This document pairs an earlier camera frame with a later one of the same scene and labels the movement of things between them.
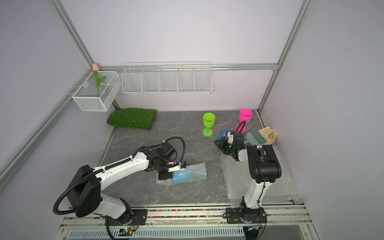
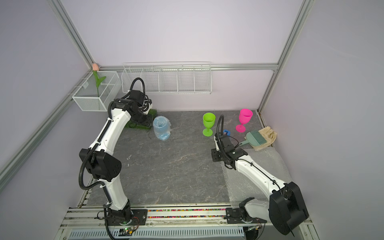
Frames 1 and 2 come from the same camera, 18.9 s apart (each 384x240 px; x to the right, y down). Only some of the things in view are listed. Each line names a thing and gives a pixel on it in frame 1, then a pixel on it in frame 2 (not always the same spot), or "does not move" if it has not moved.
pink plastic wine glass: [245, 114] does not move
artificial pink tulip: [95, 68] does not move
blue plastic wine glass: [183, 176] -> [162, 126]
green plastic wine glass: [208, 120] does not move
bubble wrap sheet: [194, 171] -> [162, 127]
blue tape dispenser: [224, 135] does not move
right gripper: [223, 142] -> [213, 156]
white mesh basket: [86, 97] does not move
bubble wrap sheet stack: [240, 182] does not move
